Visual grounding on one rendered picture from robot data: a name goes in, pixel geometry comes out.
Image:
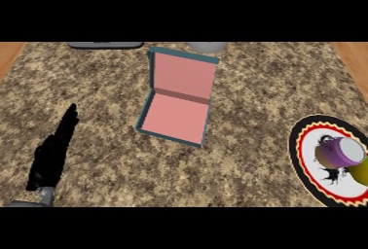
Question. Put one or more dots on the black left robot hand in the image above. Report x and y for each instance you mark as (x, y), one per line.
(53, 152)

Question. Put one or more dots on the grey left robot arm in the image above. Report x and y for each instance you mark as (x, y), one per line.
(39, 198)

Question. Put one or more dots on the open teal pink cardboard box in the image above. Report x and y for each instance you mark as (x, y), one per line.
(180, 97)

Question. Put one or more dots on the black red white patterned plate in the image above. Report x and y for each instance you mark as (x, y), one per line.
(314, 181)

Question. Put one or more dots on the purple rimmed can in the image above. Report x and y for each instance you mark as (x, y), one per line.
(341, 151)

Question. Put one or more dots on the dark grey flat appliance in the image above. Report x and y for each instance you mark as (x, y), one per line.
(106, 44)

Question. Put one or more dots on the pale grey round cup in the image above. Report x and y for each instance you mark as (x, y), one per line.
(208, 46)

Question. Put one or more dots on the yellow green round fruit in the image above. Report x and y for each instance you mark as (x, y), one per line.
(360, 174)

